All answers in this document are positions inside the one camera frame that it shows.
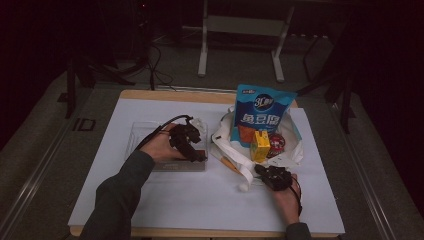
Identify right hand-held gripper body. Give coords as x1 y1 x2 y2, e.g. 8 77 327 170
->
263 165 294 192

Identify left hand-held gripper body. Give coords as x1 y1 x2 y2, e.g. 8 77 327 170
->
168 116 203 158

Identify yellow drink carton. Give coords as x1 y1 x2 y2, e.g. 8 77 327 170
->
249 130 272 164

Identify white patterned tote bag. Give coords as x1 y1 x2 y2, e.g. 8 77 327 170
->
210 105 305 194

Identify clear plastic container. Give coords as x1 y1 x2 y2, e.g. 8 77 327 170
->
124 119 209 173

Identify blue snack bag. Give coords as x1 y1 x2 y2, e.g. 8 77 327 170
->
232 83 298 148

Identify person's left hand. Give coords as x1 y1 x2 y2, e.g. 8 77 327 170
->
139 123 186 164

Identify person's right hand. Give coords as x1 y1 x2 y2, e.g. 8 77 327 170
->
269 173 301 226

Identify black floor socket box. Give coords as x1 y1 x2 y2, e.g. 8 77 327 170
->
72 117 97 132

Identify black tripod stand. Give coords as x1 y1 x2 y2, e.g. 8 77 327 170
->
64 56 136 119

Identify black angled stand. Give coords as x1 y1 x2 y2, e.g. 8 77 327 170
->
296 19 356 134

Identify white metal stand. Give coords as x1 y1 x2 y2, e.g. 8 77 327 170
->
198 0 296 84

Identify black floor cables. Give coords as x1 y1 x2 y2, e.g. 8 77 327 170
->
146 43 176 92

